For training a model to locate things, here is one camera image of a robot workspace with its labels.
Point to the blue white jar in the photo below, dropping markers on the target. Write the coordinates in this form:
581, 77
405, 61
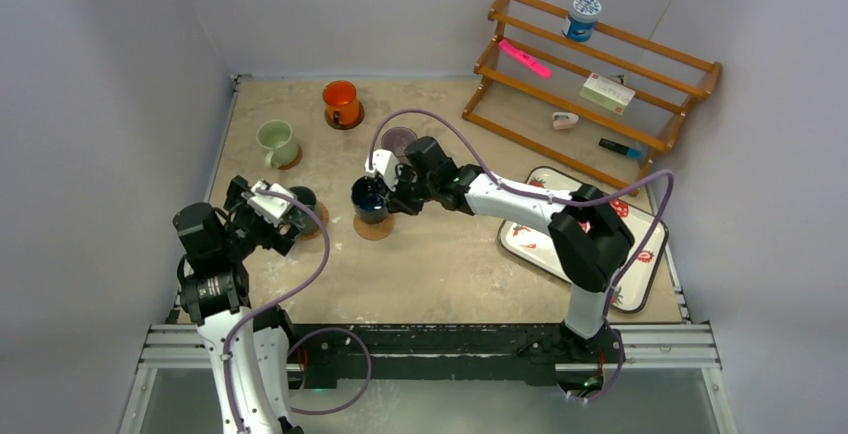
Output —
581, 20

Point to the green white box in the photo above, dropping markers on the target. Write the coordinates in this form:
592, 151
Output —
608, 93

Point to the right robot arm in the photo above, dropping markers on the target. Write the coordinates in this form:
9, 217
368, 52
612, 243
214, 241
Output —
590, 240

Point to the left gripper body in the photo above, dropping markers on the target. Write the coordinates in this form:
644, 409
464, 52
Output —
248, 227

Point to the orange mug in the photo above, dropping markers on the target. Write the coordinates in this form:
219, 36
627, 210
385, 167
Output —
341, 96

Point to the dark grey mug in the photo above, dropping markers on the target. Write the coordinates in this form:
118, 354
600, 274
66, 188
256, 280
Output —
302, 221

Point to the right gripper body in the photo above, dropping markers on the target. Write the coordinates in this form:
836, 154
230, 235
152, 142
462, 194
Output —
409, 190

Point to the black blue marker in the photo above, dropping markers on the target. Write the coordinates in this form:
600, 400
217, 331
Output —
620, 149

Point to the pink highlighter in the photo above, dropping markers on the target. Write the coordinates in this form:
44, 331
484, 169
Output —
524, 59

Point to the light green mug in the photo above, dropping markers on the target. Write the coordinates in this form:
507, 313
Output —
276, 138

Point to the wooden tiered shelf rack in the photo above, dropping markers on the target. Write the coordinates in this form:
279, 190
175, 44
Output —
514, 103

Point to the dark brown wooden coaster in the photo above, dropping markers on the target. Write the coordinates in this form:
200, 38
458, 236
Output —
334, 121

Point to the black aluminium mounting rail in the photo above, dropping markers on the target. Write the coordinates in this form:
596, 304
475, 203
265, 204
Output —
544, 354

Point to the pink purple mug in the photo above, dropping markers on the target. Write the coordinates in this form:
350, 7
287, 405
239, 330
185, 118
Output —
397, 139

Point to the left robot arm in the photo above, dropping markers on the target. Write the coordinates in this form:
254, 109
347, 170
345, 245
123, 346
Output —
247, 348

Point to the woven rattan coaster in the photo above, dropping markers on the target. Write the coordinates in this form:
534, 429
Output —
374, 231
321, 219

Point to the dark blue mug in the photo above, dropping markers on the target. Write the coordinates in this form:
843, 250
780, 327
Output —
368, 197

